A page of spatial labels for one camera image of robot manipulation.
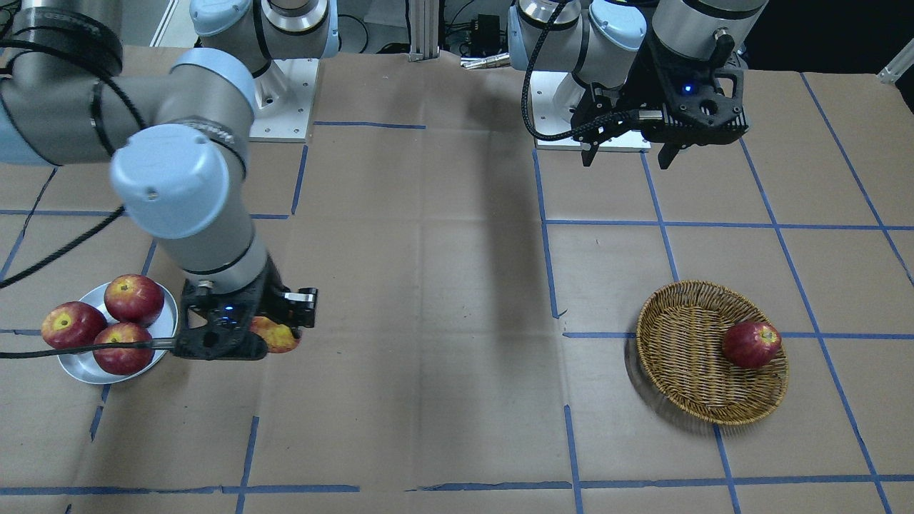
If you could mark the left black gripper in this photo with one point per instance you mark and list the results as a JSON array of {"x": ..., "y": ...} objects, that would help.
[{"x": 641, "y": 84}]

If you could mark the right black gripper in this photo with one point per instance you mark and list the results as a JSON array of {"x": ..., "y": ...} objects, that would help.
[{"x": 274, "y": 294}]

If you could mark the red apple with yellow top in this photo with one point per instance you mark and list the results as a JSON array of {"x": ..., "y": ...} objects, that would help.
[{"x": 278, "y": 337}]

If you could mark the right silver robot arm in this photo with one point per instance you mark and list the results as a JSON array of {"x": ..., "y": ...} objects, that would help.
[{"x": 177, "y": 147}]

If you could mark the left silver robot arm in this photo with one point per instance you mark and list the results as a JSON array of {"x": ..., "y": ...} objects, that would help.
[{"x": 597, "y": 42}]

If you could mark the red apple plate back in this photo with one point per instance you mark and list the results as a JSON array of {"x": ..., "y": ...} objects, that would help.
[
  {"x": 71, "y": 325},
  {"x": 134, "y": 299}
]

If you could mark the red apple plate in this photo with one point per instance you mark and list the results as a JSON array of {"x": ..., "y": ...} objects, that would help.
[
  {"x": 134, "y": 299},
  {"x": 71, "y": 325},
  {"x": 122, "y": 361}
]

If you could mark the red apple plate front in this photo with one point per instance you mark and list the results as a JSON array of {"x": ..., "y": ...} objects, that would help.
[{"x": 122, "y": 361}]

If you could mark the woven wicker basket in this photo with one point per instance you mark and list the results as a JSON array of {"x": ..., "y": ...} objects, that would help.
[{"x": 679, "y": 340}]

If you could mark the light blue plate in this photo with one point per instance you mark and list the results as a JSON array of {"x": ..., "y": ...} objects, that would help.
[{"x": 84, "y": 368}]

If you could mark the red apple in basket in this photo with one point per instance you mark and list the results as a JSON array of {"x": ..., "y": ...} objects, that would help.
[{"x": 751, "y": 344}]

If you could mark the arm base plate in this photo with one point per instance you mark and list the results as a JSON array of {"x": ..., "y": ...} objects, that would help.
[
  {"x": 552, "y": 97},
  {"x": 285, "y": 96}
]

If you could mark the aluminium frame post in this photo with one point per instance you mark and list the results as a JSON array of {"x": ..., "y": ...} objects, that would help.
[{"x": 424, "y": 27}]

